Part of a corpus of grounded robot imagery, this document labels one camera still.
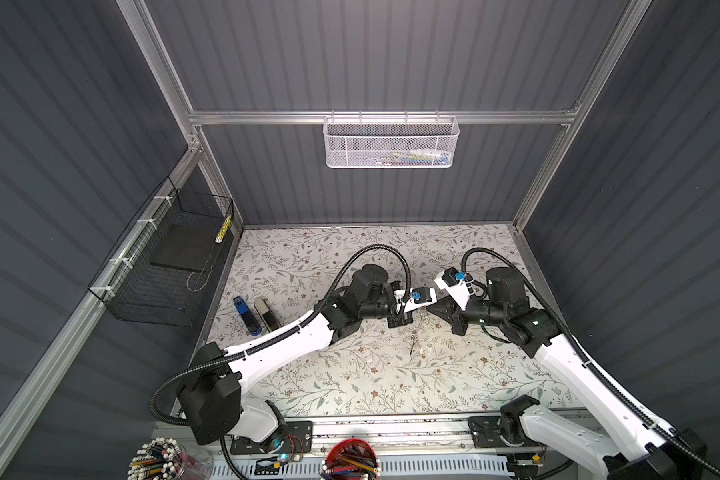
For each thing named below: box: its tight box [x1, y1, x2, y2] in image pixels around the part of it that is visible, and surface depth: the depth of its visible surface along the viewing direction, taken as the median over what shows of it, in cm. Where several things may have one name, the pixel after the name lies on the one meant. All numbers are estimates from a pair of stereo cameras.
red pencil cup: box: [321, 439, 381, 480], surface depth 62 cm
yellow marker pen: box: [215, 214, 232, 243], surface depth 83 cm
